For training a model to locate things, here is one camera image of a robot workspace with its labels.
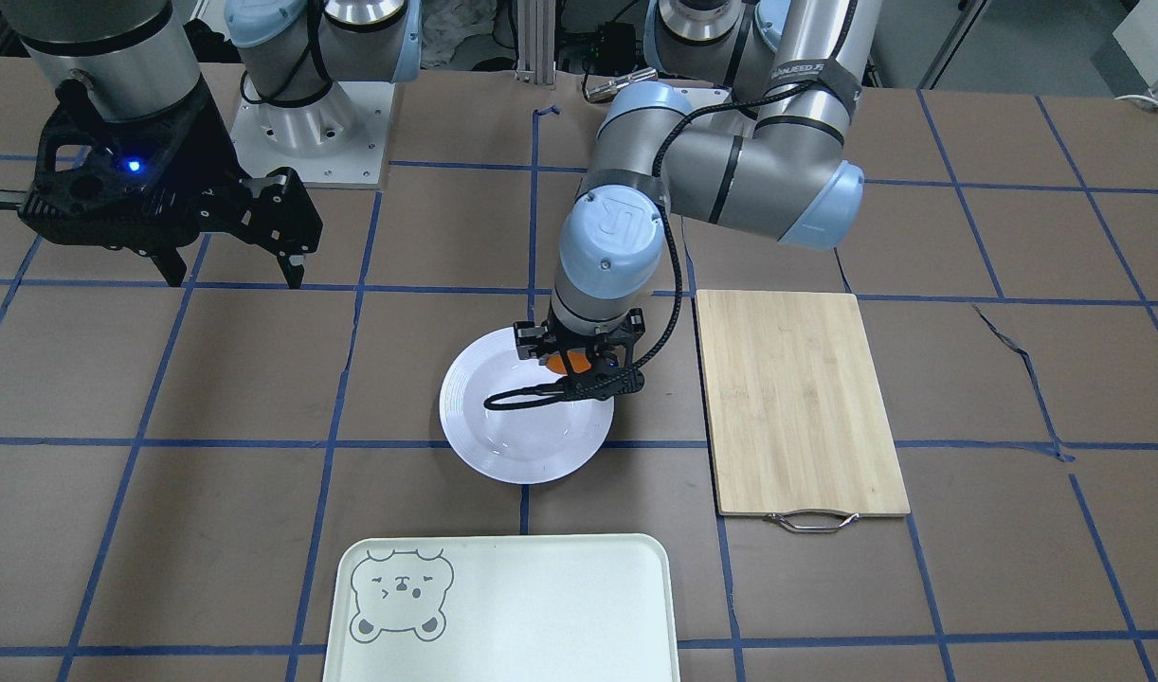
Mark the bamboo cutting board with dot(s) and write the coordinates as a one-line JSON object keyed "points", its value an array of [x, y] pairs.
{"points": [[796, 420]]}

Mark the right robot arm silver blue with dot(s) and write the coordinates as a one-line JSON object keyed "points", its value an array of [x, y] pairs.
{"points": [[136, 58]]}

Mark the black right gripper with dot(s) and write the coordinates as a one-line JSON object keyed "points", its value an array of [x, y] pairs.
{"points": [[203, 156]]}

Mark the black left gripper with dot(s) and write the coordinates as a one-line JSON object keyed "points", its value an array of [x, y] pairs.
{"points": [[529, 342]]}

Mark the cream bear tray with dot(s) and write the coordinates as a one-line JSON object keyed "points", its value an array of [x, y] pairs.
{"points": [[580, 607]]}

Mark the orange fruit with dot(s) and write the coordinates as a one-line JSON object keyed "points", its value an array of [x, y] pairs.
{"points": [[570, 362]]}

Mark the aluminium frame post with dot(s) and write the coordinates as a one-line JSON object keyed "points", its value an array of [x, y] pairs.
{"points": [[535, 43]]}

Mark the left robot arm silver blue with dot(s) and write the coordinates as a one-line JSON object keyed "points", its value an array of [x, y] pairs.
{"points": [[769, 161]]}

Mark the white round plate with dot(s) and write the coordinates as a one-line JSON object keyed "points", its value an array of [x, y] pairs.
{"points": [[526, 446]]}

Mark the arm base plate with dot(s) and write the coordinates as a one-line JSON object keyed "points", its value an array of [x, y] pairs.
{"points": [[337, 142], [701, 98]]}

